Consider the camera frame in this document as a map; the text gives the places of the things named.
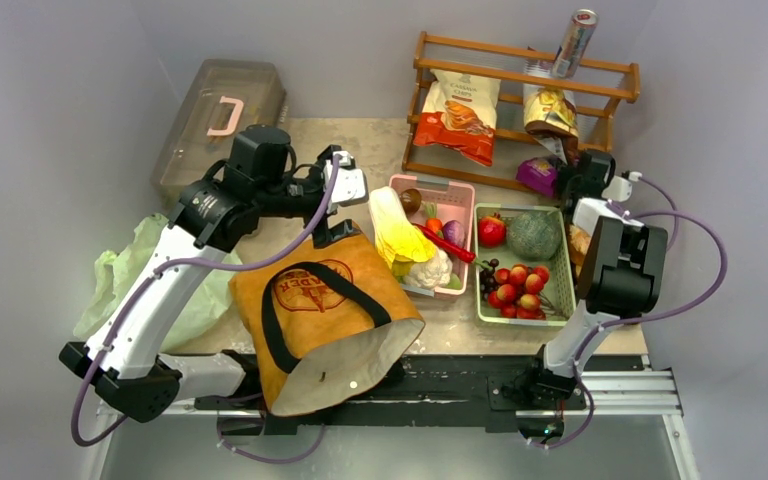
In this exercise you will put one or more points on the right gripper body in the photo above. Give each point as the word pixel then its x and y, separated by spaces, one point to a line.
pixel 574 177

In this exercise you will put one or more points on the purple snack bag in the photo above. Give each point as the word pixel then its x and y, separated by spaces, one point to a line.
pixel 540 174

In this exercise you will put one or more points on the cassava chips bag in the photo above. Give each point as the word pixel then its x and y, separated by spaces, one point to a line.
pixel 460 113

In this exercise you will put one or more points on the toy red chili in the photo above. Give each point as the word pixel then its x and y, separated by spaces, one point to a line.
pixel 460 253

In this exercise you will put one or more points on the translucent storage box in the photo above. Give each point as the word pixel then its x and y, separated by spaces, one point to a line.
pixel 225 97

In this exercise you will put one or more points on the green plastic basket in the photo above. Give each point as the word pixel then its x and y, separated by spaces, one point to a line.
pixel 562 292

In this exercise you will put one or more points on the drink can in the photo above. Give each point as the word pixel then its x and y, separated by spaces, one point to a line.
pixel 575 41

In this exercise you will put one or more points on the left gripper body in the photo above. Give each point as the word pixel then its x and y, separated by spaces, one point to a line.
pixel 291 197

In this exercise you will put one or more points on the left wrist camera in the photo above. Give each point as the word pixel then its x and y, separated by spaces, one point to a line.
pixel 350 185

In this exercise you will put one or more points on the toy carrot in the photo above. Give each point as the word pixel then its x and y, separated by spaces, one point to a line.
pixel 433 222

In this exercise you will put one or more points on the toy melon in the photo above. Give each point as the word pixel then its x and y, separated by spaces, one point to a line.
pixel 534 234

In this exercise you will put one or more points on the toy brown onion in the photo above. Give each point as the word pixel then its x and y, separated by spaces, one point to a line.
pixel 411 201

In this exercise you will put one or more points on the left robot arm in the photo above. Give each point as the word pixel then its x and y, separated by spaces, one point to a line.
pixel 123 362

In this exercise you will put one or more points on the pink plastic basket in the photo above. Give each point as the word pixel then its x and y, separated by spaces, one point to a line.
pixel 454 201

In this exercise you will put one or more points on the bread slice near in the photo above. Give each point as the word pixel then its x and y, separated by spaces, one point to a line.
pixel 578 242

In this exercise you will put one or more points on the brown snack bag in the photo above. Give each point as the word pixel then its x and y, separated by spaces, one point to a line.
pixel 550 117

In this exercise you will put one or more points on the green plastic grocery bag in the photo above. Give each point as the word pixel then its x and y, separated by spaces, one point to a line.
pixel 116 272

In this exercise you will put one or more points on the toy cauliflower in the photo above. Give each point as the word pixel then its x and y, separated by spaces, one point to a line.
pixel 428 275

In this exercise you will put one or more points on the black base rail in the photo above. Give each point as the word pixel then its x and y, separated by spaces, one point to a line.
pixel 497 393

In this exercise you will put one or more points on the toy grape bunch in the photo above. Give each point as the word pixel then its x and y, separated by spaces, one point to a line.
pixel 487 278

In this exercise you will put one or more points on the brown paper tote bag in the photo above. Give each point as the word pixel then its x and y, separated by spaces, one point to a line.
pixel 326 324

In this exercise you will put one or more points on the toy napa cabbage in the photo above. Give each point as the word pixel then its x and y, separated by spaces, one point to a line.
pixel 396 239

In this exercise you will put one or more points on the black tray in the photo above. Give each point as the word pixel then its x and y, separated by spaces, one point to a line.
pixel 575 270

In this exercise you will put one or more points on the wooden rack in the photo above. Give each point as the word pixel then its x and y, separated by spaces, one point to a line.
pixel 599 88

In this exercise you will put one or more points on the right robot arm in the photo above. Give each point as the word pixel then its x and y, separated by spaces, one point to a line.
pixel 620 278

